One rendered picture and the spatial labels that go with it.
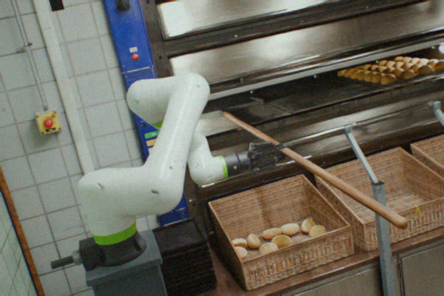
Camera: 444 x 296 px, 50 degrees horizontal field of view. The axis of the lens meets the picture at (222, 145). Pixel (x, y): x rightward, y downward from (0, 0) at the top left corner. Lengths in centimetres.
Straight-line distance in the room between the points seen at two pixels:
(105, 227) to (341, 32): 175
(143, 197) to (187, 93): 39
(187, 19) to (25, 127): 91
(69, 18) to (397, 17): 169
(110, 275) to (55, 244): 123
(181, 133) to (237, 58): 113
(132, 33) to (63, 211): 92
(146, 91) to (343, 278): 131
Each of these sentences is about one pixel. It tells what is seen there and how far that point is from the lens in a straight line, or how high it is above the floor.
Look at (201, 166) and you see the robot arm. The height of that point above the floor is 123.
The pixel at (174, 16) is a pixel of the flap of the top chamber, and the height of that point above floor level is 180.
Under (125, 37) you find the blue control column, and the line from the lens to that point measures 229.
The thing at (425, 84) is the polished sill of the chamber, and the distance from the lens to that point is 296.
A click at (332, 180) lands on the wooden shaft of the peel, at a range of 161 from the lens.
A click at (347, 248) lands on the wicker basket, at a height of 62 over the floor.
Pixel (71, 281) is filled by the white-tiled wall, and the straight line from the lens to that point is 264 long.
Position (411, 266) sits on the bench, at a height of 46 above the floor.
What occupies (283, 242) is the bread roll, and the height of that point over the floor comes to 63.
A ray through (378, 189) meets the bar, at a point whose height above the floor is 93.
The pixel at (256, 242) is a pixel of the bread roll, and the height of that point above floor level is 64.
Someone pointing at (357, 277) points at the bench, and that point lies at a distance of 238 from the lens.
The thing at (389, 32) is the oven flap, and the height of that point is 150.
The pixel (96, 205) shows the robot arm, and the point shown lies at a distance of 131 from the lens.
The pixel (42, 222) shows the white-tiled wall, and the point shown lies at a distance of 251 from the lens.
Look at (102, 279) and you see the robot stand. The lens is 135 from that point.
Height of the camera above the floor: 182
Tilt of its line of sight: 16 degrees down
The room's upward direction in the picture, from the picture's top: 11 degrees counter-clockwise
